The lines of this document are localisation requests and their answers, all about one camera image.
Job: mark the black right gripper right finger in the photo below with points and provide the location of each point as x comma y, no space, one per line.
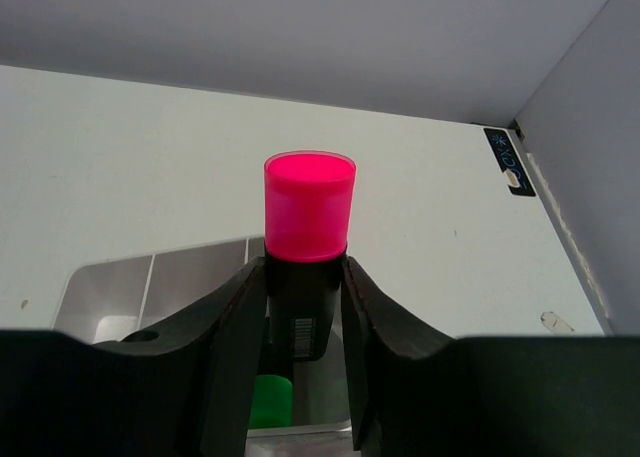
414,391

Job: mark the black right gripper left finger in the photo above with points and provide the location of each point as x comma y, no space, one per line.
180,387

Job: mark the green cap black highlighter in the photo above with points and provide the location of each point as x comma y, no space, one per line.
272,405

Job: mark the pink cap black highlighter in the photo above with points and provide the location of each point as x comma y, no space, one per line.
308,198

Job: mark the white left organizer box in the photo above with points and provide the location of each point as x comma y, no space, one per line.
110,300

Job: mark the small tape scrap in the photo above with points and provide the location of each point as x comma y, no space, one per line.
555,324

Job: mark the right blue table label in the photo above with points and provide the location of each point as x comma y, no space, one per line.
510,165

